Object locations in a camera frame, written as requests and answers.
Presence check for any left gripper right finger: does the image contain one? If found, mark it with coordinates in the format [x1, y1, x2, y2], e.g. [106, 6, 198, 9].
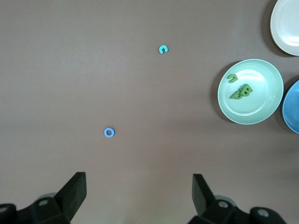
[189, 173, 250, 224]

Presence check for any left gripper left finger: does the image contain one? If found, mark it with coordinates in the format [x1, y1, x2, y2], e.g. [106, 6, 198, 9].
[32, 171, 87, 224]

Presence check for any beige plate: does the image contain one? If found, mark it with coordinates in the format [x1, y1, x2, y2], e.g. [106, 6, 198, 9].
[270, 0, 299, 56]

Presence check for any blue foam letter O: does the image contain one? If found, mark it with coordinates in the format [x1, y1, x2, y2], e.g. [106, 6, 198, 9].
[103, 127, 116, 138]

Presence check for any blue plate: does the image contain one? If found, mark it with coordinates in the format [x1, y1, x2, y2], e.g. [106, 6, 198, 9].
[281, 79, 299, 135]

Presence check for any green plate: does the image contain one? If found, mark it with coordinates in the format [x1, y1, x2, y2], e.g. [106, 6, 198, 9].
[217, 58, 285, 126]

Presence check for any green foam letter B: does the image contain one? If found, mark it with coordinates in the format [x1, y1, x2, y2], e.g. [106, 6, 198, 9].
[238, 83, 254, 97]

